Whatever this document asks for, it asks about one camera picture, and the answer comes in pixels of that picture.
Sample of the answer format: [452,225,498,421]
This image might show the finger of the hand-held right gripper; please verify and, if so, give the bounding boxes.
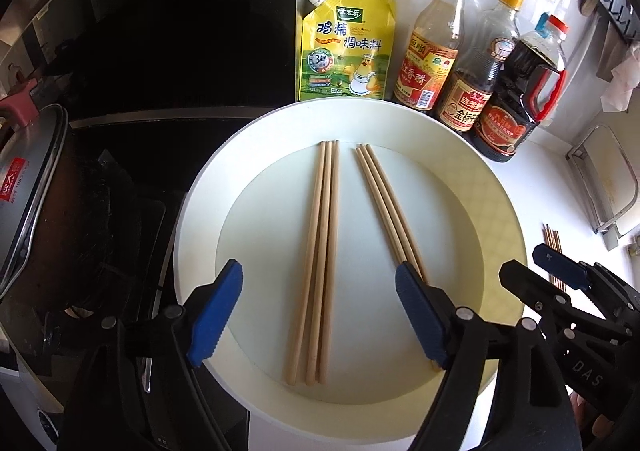
[532,243,640,318]
[498,258,582,333]

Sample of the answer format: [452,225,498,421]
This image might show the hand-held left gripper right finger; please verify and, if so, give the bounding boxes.
[395,263,576,451]

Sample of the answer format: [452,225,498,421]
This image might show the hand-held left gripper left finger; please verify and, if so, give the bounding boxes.
[57,258,244,451]

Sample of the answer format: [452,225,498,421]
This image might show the bundle of wooden chopsticks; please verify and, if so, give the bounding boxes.
[542,224,571,295]

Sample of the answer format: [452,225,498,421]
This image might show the round white tray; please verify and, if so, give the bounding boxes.
[172,98,528,451]

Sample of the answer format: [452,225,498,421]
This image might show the light wooden chopstick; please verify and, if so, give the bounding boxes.
[360,144,420,274]
[316,140,341,386]
[305,140,334,386]
[366,143,444,372]
[355,146,405,268]
[284,140,327,386]

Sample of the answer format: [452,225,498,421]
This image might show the person's right hand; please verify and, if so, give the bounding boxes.
[570,391,618,449]

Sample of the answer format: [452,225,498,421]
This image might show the metal board rack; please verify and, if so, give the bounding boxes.
[566,124,640,238]

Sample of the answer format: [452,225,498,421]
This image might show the dark cooking pot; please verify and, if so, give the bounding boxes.
[0,131,138,329]

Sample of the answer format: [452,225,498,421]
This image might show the yellow-capped soy sauce bottle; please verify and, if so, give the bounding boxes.
[435,0,527,133]

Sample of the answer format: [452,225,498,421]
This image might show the white appliance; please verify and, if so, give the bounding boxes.
[0,361,66,451]

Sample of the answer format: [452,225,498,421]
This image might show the yellow-capped vinegar bottle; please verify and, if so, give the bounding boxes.
[392,0,475,111]

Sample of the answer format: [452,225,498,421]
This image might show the glass pot lid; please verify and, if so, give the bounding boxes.
[0,78,69,299]

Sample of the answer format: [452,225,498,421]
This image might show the yellow seasoning pouch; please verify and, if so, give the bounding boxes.
[298,0,399,102]

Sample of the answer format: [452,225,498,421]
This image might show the black range hood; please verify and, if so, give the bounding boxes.
[0,0,301,128]

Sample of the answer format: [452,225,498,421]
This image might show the red-handled dark sauce jug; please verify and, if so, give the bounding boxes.
[470,14,571,163]

